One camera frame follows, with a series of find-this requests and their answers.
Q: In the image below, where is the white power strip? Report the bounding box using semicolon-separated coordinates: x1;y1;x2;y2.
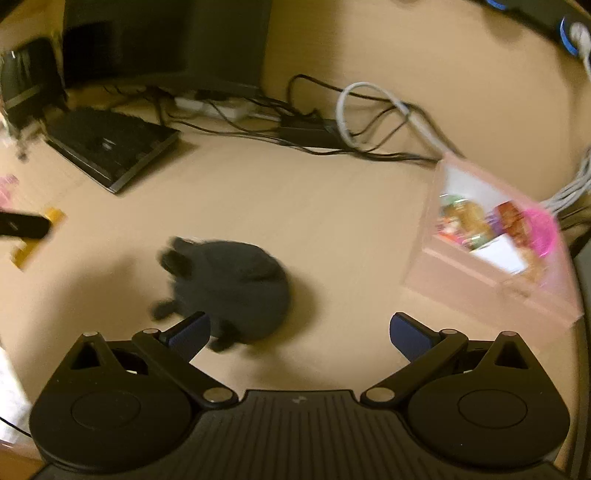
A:
174;93;254;123

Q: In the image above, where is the clear pastry packet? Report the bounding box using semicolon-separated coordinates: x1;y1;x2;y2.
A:
438;194;492;250

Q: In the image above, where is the yellow flat packet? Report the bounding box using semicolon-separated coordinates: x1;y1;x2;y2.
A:
10;208;65;273

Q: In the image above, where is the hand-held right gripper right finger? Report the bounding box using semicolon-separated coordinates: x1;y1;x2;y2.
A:
360;312;529;409

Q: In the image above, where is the pink cardboard box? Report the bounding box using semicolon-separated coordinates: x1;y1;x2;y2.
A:
401;157;585;329

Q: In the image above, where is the black power adapter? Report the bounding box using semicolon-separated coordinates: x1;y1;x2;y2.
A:
278;115;343;145

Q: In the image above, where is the black power cable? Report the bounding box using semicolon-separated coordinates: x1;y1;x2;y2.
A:
287;74;438;163

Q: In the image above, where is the black plush toy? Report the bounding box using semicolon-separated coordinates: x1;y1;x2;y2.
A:
150;236;293;354

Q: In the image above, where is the white bundled cable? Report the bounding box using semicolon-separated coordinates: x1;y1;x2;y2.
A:
540;148;591;215

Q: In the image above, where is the black keyboard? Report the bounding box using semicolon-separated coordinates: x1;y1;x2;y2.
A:
44;106;182;193

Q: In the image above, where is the pink round plastic case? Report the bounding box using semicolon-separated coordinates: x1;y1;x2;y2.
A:
522;208;560;259

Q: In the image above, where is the pink small item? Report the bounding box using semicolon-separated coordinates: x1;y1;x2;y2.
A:
0;174;20;206

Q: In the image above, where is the black bag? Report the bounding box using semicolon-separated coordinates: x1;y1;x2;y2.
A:
0;39;66;131

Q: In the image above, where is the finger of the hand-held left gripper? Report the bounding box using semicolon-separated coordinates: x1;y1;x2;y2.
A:
0;210;52;241

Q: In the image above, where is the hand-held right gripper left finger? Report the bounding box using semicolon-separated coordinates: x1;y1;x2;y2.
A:
69;311;234;409

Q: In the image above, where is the red snack packet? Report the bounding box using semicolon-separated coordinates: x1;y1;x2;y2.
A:
492;202;528;247

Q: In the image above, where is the white looped cable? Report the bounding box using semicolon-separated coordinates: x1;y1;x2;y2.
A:
336;82;463;158

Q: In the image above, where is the black device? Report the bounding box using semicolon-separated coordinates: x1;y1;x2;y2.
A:
485;0;591;58

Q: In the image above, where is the brown snack piece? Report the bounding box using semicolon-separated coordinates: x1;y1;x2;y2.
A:
521;257;549;283

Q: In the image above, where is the black monitor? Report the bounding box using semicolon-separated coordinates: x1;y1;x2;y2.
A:
62;0;274;95

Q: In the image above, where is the white adapter box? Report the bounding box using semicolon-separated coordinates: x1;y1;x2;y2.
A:
468;235;529;274

